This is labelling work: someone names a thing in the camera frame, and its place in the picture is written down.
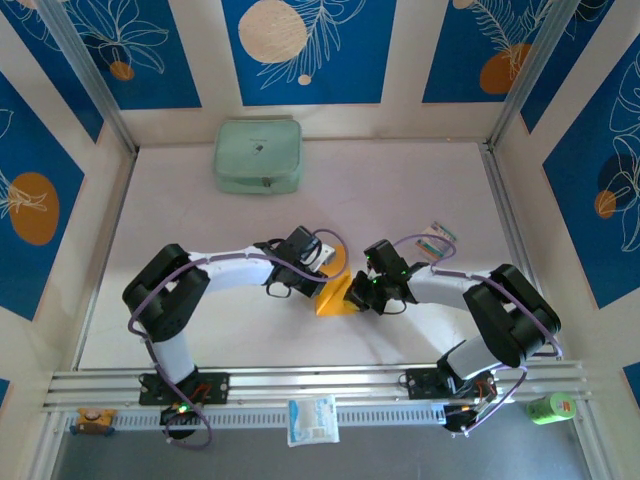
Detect small orange blue toy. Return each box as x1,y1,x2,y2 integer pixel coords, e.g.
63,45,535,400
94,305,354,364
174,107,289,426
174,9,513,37
69,407,117,437

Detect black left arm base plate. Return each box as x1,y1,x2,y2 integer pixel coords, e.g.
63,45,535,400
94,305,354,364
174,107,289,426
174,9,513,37
138,370,231,406

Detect aluminium frame post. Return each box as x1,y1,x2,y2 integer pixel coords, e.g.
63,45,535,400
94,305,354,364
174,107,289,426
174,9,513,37
487,0,576,151
37,0,139,154

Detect small blue printed packet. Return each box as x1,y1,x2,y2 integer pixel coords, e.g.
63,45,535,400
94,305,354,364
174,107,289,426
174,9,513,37
415,219,459,261

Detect white plastic mask packet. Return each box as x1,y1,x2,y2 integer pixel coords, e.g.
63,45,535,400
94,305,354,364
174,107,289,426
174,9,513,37
287,394,341,448

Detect orange paper sheet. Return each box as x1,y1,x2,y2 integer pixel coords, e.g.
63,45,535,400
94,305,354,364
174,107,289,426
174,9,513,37
314,243,352,319

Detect green can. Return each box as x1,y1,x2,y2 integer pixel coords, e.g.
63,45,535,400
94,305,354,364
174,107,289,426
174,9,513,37
525,392,578,426

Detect aluminium side rail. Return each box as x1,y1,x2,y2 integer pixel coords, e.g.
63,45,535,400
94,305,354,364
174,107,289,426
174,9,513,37
478,141,560,360
72,148,139,372

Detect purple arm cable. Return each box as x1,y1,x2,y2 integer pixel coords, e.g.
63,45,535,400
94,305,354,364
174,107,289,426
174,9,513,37
128,228,350,448
393,233,565,437

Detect black controller board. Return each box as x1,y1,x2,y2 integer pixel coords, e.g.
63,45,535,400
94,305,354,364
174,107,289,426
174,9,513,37
159,403,202,427
443,403,496,435

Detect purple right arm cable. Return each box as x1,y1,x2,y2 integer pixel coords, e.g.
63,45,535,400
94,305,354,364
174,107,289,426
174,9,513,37
393,233,565,437

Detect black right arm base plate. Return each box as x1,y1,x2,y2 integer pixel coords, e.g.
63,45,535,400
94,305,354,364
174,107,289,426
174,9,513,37
405,367,499,401

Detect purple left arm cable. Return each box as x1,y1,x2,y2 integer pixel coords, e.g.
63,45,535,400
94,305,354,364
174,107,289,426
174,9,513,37
128,228,350,448

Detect aluminium mounting rail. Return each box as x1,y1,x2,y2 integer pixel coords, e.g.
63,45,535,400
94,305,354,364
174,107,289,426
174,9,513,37
42,358,594,414

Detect grey slotted cable duct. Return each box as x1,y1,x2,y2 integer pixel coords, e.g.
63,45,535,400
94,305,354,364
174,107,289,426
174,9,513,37
63,403,449,434

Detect mint green zip pouch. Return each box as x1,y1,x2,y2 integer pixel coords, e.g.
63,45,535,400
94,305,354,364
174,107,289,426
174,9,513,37
213,118,305,196

